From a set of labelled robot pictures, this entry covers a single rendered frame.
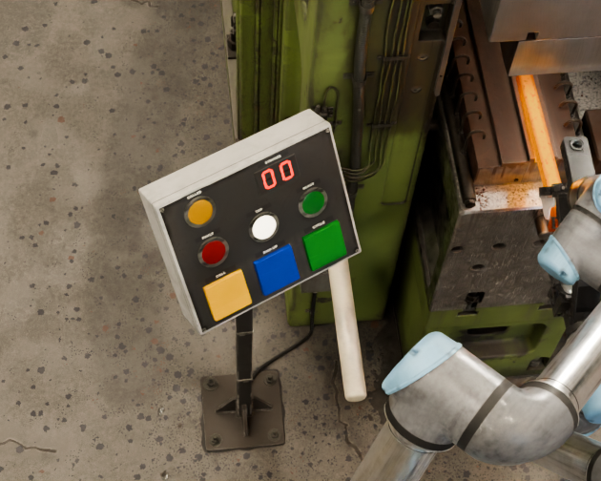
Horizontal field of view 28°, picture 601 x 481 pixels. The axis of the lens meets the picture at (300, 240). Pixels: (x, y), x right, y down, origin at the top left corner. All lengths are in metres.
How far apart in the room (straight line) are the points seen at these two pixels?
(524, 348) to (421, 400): 1.43
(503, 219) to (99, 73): 1.63
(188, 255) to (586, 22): 0.76
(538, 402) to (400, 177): 1.01
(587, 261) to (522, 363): 1.21
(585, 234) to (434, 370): 0.42
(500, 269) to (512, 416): 0.97
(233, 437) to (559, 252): 1.35
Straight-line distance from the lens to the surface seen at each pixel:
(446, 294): 2.65
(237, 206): 2.04
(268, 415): 3.09
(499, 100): 2.40
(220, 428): 3.07
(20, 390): 3.17
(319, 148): 2.07
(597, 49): 2.07
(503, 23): 1.96
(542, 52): 2.05
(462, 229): 2.39
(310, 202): 2.10
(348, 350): 2.47
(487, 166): 2.32
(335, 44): 2.16
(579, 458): 1.92
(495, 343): 3.06
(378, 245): 2.83
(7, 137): 3.55
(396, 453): 1.74
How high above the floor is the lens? 2.90
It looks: 61 degrees down
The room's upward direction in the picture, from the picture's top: 5 degrees clockwise
